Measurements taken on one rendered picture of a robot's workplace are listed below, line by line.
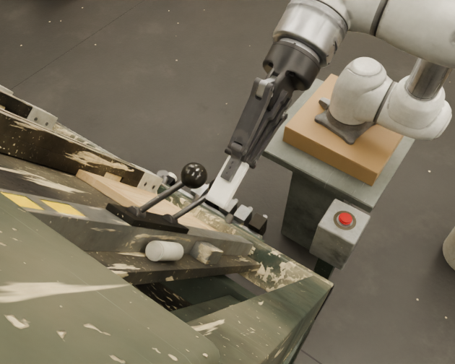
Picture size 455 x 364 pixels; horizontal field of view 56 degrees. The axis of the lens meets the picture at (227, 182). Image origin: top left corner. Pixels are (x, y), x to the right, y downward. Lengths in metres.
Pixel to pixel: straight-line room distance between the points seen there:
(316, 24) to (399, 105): 0.94
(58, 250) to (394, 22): 0.53
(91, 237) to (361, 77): 1.17
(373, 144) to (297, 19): 1.14
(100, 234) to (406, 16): 0.46
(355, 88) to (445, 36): 0.95
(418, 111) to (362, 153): 0.27
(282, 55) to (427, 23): 0.18
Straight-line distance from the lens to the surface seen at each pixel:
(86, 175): 1.05
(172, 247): 0.67
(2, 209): 0.18
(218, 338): 0.33
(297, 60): 0.59
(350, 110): 1.60
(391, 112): 1.54
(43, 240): 0.17
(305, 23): 0.60
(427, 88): 1.45
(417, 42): 0.62
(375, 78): 1.54
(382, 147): 1.69
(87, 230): 0.52
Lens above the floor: 2.03
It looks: 54 degrees down
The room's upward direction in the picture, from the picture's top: straight up
